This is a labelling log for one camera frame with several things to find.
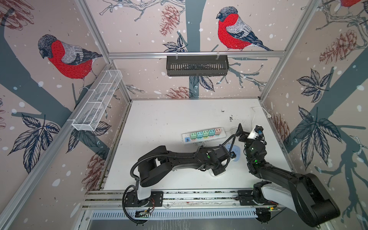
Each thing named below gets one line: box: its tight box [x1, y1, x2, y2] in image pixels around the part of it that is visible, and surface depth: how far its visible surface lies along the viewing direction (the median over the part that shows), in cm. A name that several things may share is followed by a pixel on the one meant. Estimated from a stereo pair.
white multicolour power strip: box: [181, 127, 227, 145], surface depth 96 cm
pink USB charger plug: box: [215, 127, 222, 136], surface depth 95 cm
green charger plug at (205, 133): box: [202, 129, 209, 138], surface depth 94 cm
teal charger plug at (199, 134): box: [196, 131, 204, 138], surface depth 94 cm
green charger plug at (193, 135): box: [190, 132, 197, 140], surface depth 94 cm
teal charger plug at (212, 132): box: [208, 128, 216, 137], surface depth 94 cm
